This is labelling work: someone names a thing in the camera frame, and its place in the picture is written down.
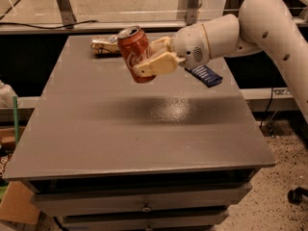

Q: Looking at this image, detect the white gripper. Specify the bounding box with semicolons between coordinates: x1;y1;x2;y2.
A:
133;24;210;77

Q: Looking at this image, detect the red coke can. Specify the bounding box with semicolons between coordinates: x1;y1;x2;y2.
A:
117;26;155;84

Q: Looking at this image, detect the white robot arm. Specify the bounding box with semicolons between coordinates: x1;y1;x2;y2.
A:
133;0;308;121

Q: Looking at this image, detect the dark blue snack packet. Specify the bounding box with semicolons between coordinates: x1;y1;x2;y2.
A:
186;64;222;88

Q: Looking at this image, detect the crumpled golden snack bag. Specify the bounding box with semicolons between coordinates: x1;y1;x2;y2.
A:
90;35;120;55

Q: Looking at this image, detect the grey cabinet top drawer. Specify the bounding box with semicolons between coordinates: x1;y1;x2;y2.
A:
31;183;252;217

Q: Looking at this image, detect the grey cabinet drawer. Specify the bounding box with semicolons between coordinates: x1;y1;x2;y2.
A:
31;183;252;217
63;208;229;231

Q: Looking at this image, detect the green pole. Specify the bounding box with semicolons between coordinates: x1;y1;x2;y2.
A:
13;96;20;146

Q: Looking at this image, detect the white plastic jug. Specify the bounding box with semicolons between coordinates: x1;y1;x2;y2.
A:
0;80;20;108

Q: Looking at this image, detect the grey cabinet lower drawer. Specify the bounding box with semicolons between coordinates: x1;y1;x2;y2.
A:
63;208;229;231

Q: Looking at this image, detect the black chair caster wheel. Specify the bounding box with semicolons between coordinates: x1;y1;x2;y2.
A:
288;187;308;205

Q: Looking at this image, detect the brown cardboard box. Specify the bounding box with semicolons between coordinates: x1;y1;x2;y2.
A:
0;182;40;225

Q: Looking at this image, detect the right metal window bracket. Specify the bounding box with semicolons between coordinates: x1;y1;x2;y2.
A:
186;0;199;25

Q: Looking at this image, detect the metal window bracket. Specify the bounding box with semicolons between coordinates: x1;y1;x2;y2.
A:
186;0;199;25
56;0;77;29

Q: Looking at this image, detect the black cable on ledge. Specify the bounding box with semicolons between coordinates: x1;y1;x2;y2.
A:
0;19;99;30

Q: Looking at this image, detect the left metal window bracket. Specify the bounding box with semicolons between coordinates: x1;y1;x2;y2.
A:
56;0;77;29

